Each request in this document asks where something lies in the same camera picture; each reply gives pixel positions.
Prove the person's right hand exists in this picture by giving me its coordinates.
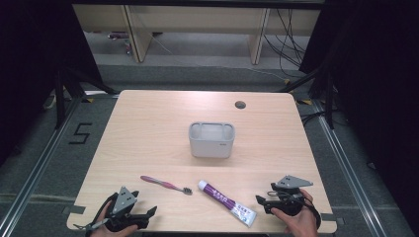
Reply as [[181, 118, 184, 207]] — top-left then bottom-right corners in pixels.
[[270, 188, 320, 237]]

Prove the aluminium floor rail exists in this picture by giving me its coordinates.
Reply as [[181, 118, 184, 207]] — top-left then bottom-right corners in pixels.
[[311, 98, 383, 237], [0, 96, 82, 237]]

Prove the purple and white toothpaste tube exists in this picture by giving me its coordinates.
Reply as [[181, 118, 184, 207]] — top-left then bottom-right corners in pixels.
[[197, 180, 258, 228]]

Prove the grey plug with cable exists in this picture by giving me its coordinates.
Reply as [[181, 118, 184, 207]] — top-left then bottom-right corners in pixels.
[[72, 220, 109, 231]]

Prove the black cable loop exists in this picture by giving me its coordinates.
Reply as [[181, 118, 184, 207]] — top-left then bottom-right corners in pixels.
[[302, 197, 322, 230]]

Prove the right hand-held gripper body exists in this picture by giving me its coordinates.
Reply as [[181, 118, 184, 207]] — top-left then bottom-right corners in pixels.
[[265, 175, 314, 217]]

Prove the black curtain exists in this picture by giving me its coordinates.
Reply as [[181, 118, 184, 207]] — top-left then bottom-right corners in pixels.
[[297, 0, 419, 229], [0, 0, 104, 167]]

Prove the bundle of black cables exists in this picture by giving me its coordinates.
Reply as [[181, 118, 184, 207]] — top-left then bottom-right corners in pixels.
[[263, 8, 308, 79]]

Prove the black metal stand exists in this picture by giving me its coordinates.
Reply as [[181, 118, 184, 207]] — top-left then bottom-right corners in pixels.
[[53, 64, 121, 130], [278, 64, 336, 130]]

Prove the black floor cable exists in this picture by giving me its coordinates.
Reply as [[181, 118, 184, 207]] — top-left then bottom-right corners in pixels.
[[299, 111, 328, 126]]

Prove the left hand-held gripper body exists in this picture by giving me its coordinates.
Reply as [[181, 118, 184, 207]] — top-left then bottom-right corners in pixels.
[[104, 186, 150, 232]]

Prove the person's left hand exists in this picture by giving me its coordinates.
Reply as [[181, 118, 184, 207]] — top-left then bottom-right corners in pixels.
[[89, 200, 139, 237]]

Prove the beige wooden desk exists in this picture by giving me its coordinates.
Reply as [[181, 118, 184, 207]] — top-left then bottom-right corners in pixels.
[[72, 3, 322, 65]]

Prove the grey plastic toothbrush holder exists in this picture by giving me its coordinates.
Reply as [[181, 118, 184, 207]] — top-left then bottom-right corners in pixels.
[[188, 121, 236, 159]]

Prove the pink toothbrush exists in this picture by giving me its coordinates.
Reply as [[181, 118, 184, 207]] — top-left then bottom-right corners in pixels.
[[139, 175, 194, 197]]

